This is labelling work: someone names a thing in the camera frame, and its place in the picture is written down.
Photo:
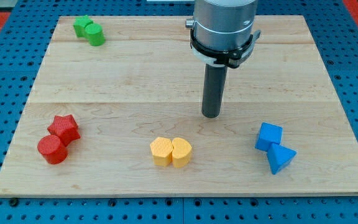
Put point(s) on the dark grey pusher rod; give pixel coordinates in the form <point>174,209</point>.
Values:
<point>214,81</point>

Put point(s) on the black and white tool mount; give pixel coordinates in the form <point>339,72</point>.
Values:
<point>229,58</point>

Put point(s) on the green cylinder block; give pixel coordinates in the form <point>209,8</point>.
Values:
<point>94,34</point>

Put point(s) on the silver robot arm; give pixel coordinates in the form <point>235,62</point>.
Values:
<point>221,36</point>

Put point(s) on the green star block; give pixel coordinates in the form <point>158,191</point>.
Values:
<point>80,24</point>

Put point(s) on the red star block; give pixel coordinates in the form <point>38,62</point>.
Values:
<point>64,127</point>

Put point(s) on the blue cube block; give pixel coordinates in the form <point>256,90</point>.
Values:
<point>268,134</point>

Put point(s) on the yellow heart block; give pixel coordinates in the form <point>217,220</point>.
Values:
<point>182,152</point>

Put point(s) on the yellow hexagon block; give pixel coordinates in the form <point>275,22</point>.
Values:
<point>161,149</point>

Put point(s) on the blue triangle block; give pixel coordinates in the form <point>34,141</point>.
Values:
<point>279,157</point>

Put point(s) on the wooden board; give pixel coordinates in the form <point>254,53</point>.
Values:
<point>144,82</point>

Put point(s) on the red cylinder block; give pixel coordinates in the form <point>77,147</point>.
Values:
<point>52,149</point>

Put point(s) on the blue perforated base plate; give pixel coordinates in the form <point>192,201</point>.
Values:
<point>23,41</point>

